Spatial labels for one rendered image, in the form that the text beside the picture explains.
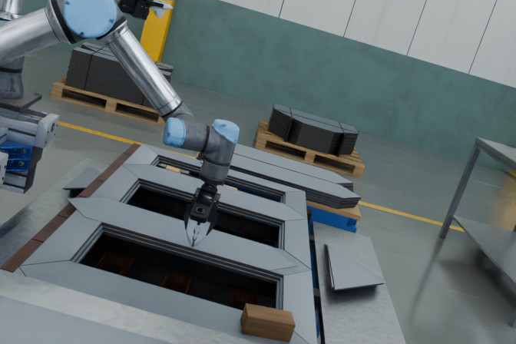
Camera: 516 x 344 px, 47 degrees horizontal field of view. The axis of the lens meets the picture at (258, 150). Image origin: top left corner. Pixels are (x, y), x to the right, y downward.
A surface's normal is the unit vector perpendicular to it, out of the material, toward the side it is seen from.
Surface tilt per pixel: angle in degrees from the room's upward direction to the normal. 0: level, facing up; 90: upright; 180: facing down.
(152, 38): 90
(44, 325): 0
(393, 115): 90
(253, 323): 90
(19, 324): 0
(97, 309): 0
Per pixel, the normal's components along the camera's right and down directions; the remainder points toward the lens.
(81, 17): 0.34, 0.26
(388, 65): 0.04, 0.27
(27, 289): 0.28, -0.93
